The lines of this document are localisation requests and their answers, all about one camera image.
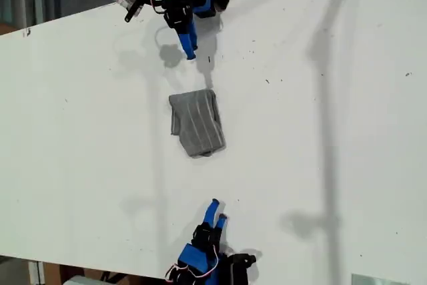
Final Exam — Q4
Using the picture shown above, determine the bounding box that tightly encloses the white container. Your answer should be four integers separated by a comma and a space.
63, 274, 105, 285

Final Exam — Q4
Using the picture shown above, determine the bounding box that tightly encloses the black camera stalk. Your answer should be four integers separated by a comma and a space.
124, 0, 167, 23

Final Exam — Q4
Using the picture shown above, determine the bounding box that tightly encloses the white table leg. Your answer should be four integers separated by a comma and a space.
28, 260, 46, 285

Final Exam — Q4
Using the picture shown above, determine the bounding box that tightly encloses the brown cardboard box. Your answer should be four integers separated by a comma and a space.
43, 262, 141, 285

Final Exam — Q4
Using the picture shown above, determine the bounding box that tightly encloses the grey white-striped square towel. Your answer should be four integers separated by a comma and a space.
167, 88, 228, 158

